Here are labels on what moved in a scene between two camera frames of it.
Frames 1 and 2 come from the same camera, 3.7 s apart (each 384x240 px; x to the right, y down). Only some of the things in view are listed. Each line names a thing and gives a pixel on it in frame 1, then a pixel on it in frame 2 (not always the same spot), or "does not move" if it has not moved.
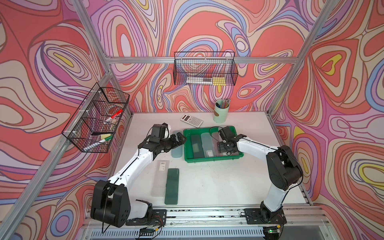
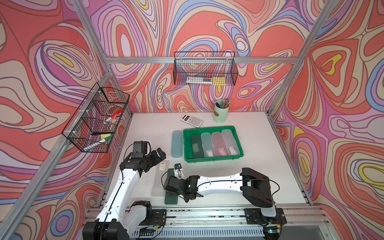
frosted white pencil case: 208,146 does not move
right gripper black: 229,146 → 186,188
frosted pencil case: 159,186 does not move
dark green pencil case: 197,146 does not move
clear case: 178,152 does not move
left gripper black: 174,143 → 156,158
